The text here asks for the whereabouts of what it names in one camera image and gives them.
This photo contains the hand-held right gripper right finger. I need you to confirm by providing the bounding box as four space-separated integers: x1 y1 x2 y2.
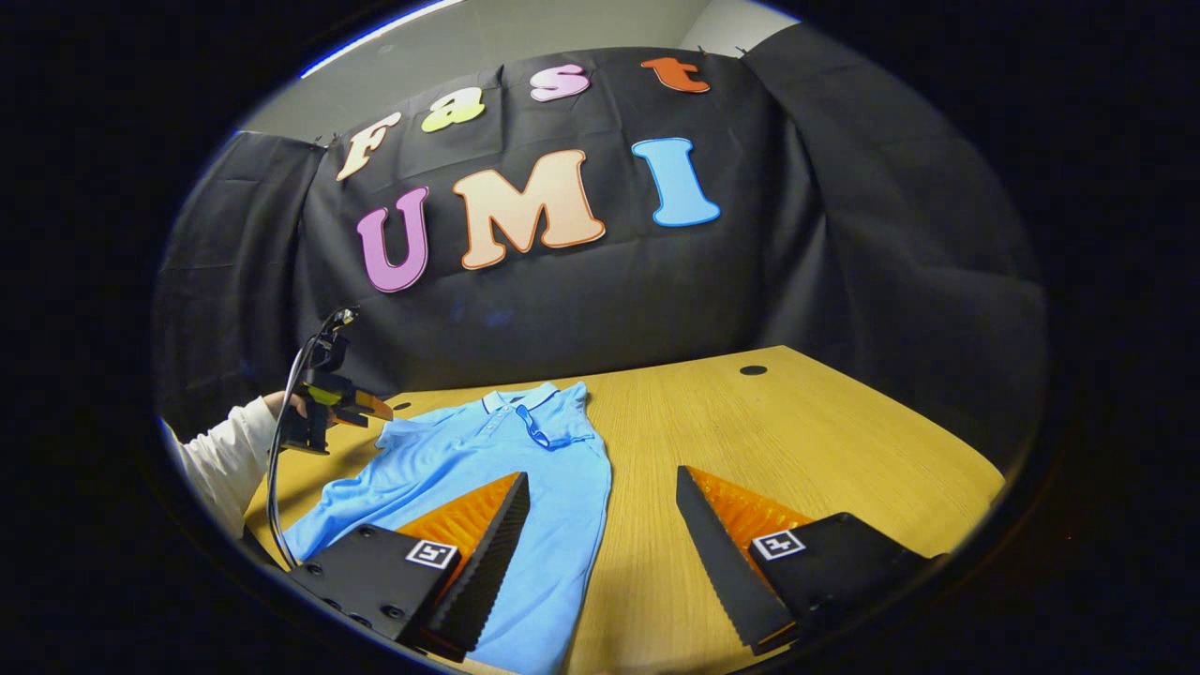
675 465 950 657

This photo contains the light blue T-shirt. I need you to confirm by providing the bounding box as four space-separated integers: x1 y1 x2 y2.
281 380 613 675

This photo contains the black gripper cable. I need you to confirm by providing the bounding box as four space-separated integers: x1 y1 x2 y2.
265 307 357 571

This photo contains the black backdrop cloth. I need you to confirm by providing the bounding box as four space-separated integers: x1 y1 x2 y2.
152 23 1049 470

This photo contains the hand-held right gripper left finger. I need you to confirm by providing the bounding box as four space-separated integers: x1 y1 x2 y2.
284 471 532 663

